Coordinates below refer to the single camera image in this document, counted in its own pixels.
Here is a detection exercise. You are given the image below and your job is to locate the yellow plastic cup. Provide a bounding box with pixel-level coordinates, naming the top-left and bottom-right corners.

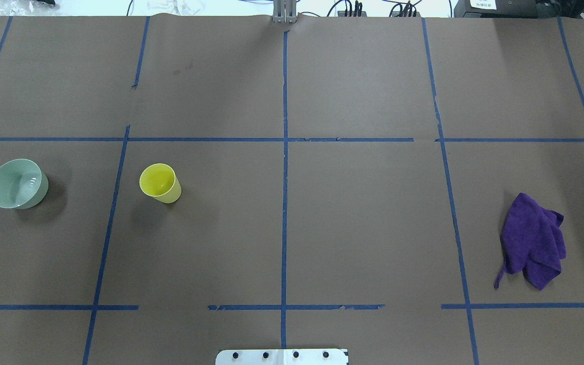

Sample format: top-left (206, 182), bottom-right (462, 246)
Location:
top-left (139, 163), bottom-right (181, 204)

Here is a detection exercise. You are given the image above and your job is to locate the purple cloth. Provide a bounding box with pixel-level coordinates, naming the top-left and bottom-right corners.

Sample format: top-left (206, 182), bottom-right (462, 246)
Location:
top-left (493, 193), bottom-right (566, 290)

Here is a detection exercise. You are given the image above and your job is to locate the black monitor base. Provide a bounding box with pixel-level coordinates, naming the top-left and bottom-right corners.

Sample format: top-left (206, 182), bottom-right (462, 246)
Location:
top-left (453, 1), bottom-right (584, 19)

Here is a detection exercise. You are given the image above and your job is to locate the light green ceramic bowl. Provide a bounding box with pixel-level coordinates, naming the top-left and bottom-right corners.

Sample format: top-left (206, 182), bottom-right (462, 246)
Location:
top-left (0, 159), bottom-right (49, 209)

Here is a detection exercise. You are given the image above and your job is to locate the grey aluminium frame post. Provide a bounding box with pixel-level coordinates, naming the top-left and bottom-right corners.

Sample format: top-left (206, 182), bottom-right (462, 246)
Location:
top-left (272, 0), bottom-right (298, 24)

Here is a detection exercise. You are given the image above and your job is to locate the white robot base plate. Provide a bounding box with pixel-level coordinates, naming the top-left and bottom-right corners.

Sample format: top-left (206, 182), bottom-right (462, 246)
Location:
top-left (215, 348), bottom-right (349, 364)

